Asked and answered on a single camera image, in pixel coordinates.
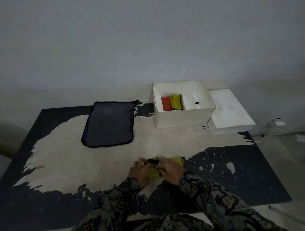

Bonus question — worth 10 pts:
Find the person's patterned shirt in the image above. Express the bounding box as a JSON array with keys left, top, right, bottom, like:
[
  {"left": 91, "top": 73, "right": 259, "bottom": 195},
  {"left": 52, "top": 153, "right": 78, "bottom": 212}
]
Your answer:
[{"left": 126, "top": 213, "right": 215, "bottom": 231}]

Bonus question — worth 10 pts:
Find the person's left hand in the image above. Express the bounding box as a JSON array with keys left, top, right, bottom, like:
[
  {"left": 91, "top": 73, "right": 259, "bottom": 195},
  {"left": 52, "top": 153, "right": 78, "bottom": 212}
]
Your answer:
[{"left": 127, "top": 157, "right": 153, "bottom": 190}]

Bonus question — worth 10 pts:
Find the white box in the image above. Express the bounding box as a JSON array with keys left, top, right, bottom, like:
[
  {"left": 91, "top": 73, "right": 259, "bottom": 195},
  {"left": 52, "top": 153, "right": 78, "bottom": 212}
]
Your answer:
[{"left": 152, "top": 80, "right": 216, "bottom": 129}]

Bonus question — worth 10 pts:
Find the white box lid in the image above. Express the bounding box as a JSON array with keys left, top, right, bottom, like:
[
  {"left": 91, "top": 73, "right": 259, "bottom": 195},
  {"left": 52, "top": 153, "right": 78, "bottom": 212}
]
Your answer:
[{"left": 207, "top": 89, "right": 256, "bottom": 135}]

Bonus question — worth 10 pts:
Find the person's right forearm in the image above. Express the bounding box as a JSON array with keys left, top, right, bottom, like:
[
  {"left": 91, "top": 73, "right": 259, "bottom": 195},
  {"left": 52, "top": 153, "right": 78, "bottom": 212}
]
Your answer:
[{"left": 179, "top": 171, "right": 286, "bottom": 231}]

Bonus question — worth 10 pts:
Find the person's right hand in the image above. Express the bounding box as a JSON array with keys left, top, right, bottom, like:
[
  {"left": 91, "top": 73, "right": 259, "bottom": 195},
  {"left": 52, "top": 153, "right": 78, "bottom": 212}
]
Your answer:
[{"left": 155, "top": 156, "right": 187, "bottom": 186}]

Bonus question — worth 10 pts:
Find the red cloth with blue trim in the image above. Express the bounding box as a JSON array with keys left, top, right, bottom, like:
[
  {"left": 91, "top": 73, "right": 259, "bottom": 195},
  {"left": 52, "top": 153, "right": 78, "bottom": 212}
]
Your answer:
[{"left": 161, "top": 96, "right": 173, "bottom": 112}]

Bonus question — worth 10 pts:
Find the white power adapter with cable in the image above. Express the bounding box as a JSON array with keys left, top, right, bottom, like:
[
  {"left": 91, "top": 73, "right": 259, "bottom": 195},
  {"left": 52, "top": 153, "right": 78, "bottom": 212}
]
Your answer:
[{"left": 270, "top": 118, "right": 286, "bottom": 127}]

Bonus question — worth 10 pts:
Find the person's left forearm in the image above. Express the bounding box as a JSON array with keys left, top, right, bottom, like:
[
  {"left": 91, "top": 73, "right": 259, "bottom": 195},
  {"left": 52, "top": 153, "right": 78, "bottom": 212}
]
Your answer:
[{"left": 71, "top": 177, "right": 141, "bottom": 231}]

